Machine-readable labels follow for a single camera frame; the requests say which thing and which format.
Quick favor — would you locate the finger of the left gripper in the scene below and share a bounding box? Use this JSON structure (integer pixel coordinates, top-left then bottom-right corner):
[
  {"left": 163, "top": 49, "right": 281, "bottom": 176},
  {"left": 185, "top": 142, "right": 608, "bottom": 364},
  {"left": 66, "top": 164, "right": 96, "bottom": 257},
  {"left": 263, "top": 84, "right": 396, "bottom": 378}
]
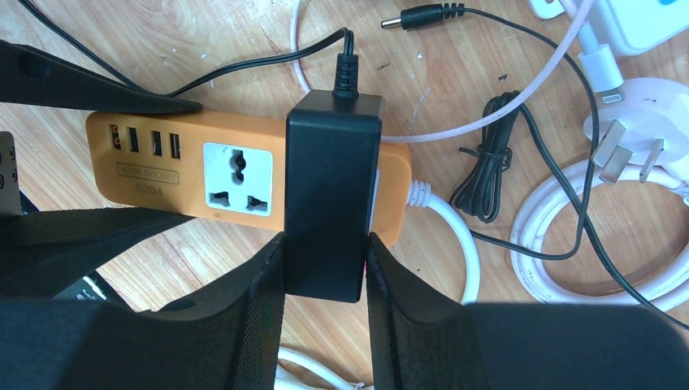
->
[
  {"left": 1, "top": 208, "right": 190, "bottom": 298},
  {"left": 1, "top": 41, "right": 202, "bottom": 115}
]

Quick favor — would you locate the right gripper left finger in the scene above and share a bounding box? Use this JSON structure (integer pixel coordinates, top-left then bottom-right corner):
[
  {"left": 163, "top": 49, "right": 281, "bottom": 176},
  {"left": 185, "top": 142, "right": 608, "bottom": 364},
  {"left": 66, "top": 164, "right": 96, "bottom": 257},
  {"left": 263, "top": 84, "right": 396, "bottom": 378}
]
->
[{"left": 1, "top": 235, "right": 285, "bottom": 389}]

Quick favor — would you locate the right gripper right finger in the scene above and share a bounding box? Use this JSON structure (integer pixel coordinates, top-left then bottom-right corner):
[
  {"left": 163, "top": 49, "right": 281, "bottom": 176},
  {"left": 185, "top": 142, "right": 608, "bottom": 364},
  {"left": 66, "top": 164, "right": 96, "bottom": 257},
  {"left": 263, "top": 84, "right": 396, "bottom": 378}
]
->
[{"left": 366, "top": 235, "right": 688, "bottom": 389}]

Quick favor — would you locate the orange power strip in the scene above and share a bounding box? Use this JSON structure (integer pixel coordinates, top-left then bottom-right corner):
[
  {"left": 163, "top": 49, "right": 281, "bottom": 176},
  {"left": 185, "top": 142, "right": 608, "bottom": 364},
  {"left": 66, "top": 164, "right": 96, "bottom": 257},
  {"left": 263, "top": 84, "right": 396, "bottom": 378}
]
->
[{"left": 85, "top": 110, "right": 412, "bottom": 245}]

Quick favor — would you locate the black power adapter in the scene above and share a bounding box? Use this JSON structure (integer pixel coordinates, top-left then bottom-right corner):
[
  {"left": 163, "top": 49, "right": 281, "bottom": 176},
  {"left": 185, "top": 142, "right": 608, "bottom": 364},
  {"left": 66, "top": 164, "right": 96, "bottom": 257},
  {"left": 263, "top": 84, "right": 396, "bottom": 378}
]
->
[{"left": 284, "top": 29, "right": 384, "bottom": 303}]

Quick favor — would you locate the long white power strip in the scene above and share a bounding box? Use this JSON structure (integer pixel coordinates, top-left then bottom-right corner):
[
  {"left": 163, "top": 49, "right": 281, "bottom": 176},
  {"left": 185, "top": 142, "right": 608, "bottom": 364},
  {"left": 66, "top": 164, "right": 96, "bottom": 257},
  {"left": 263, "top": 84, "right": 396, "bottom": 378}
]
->
[{"left": 587, "top": 0, "right": 688, "bottom": 57}]

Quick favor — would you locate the thin black cable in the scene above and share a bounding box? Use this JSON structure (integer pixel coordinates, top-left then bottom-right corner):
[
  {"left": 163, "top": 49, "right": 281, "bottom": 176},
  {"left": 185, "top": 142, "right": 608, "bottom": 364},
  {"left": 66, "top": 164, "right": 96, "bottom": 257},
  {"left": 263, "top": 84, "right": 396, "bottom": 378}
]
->
[{"left": 380, "top": 2, "right": 689, "bottom": 332}]

